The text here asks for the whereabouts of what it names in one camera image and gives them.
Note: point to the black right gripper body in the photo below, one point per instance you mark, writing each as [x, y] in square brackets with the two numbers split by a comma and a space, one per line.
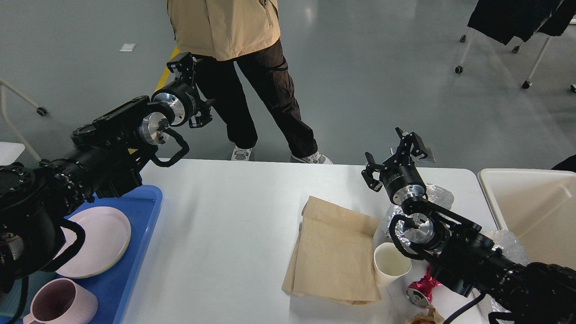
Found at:
[403, 182]

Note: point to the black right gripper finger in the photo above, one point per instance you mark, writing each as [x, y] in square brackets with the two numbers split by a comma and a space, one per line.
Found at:
[410, 150]
[370, 168]

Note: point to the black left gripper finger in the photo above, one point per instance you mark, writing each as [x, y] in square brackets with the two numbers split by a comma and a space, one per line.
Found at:
[201, 115]
[183, 67]

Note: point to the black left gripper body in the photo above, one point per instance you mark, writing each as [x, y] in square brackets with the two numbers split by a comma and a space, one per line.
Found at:
[183, 101]

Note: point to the pink plate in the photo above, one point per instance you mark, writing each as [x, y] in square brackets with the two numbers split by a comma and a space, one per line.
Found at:
[107, 235]

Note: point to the pink mug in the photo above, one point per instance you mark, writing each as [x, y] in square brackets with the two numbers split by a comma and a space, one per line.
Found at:
[62, 301]

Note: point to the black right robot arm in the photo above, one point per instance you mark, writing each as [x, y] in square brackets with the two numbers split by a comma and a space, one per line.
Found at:
[460, 257]

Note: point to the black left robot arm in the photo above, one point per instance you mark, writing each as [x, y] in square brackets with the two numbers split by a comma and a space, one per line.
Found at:
[109, 154]

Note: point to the crumpled aluminium foil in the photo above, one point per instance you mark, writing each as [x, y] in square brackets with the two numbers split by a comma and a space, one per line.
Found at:
[436, 194]

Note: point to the person in beige jacket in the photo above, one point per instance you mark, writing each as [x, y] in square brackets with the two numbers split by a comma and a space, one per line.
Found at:
[230, 35]

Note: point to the white paper cup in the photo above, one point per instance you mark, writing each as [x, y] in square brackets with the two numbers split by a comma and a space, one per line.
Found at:
[389, 264]

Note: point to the white office chair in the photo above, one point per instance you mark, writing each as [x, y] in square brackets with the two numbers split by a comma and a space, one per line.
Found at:
[468, 37]

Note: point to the brown paper bag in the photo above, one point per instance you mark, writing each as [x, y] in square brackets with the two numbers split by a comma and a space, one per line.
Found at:
[333, 255]

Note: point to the blue plastic tray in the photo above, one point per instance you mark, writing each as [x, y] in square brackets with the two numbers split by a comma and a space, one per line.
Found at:
[113, 288]

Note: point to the crushed pink can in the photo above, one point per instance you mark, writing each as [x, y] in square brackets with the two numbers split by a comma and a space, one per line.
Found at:
[419, 293]

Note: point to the beige plastic bin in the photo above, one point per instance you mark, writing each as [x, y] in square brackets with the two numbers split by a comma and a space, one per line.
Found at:
[538, 207]

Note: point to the brown paper scrap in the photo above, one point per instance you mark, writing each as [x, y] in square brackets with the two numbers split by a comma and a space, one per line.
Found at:
[430, 316]

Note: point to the black jacket on chair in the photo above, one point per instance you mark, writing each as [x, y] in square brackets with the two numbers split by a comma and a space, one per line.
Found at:
[502, 20]

